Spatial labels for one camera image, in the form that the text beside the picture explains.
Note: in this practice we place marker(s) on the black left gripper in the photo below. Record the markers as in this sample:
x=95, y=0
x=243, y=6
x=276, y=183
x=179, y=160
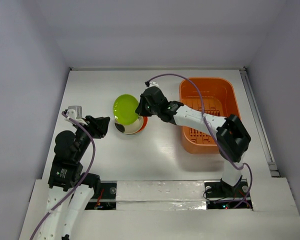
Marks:
x=98, y=125

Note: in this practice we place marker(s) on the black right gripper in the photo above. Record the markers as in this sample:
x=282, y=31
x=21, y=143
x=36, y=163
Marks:
x=144, y=105

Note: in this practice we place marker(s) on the orange plate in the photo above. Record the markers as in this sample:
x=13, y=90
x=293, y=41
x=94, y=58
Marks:
x=145, y=121

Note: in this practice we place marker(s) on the green plate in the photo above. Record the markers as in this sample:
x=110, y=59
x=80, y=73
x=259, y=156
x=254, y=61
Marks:
x=124, y=108

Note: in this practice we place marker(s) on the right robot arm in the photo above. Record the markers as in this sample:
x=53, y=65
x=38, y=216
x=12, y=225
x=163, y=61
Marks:
x=228, y=133

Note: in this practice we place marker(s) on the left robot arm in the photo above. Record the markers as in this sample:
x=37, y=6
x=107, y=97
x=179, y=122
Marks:
x=69, y=187

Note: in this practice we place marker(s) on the orange plastic dish rack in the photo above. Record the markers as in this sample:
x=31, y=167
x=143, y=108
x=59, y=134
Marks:
x=217, y=95

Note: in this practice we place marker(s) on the white front panel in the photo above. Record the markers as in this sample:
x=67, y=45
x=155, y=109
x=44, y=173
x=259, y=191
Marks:
x=176, y=210

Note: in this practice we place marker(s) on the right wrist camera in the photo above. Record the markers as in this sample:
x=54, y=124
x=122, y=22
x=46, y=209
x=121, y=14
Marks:
x=152, y=83

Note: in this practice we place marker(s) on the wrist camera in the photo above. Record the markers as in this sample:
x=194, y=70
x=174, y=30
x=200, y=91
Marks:
x=73, y=112
x=152, y=83

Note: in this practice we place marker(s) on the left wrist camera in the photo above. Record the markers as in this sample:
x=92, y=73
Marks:
x=73, y=112

